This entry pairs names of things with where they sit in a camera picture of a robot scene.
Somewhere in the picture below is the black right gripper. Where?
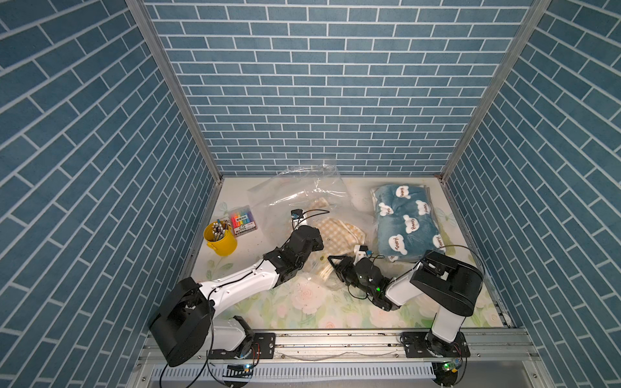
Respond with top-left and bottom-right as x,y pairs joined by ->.
328,254 -> 375,298

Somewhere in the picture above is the orange checked blanket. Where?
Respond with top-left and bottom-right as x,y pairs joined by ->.
303,198 -> 366,290

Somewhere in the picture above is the clear plastic vacuum bag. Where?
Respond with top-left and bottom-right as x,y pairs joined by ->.
246,162 -> 375,292

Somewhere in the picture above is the teal happy bear blanket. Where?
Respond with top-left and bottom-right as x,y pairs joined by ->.
372,184 -> 446,263

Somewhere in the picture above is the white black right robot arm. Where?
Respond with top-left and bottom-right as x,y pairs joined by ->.
328,251 -> 484,357

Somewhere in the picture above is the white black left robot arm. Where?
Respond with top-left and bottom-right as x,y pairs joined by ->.
149,225 -> 323,367

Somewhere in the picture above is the highlighter pen pack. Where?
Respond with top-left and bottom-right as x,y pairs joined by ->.
229,205 -> 257,237

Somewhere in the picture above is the yellow pen cup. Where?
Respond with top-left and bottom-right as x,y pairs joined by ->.
203,220 -> 238,257

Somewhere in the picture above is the pencils bundle in cup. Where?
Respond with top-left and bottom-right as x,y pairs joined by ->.
210,219 -> 229,242

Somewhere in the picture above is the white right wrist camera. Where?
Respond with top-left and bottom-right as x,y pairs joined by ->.
354,245 -> 373,263

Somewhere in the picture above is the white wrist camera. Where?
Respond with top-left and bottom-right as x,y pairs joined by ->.
354,245 -> 373,263
290,209 -> 305,231

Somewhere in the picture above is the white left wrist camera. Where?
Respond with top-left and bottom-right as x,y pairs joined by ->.
290,209 -> 305,231

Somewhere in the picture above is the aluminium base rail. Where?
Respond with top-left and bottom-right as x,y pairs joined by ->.
128,328 -> 553,387

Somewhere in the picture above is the aluminium corner post left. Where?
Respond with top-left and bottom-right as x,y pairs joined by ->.
126,0 -> 223,185

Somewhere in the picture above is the aluminium corner post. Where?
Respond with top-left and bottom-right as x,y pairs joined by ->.
126,0 -> 223,185
438,0 -> 551,186

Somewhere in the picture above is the aluminium corner post right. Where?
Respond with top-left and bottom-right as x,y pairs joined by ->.
438,0 -> 551,186

